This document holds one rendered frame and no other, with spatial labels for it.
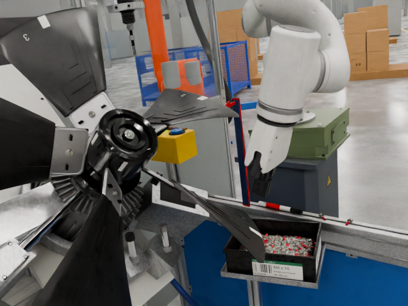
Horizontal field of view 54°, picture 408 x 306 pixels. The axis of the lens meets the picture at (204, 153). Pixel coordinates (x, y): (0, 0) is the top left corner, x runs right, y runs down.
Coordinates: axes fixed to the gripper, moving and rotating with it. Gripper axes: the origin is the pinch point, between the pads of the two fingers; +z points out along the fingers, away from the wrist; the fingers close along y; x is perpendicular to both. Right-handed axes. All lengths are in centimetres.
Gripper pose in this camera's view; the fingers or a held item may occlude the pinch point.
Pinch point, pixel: (261, 186)
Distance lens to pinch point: 82.8
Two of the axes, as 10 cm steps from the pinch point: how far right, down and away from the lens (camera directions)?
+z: -1.2, 8.8, 4.6
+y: -5.9, 3.1, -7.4
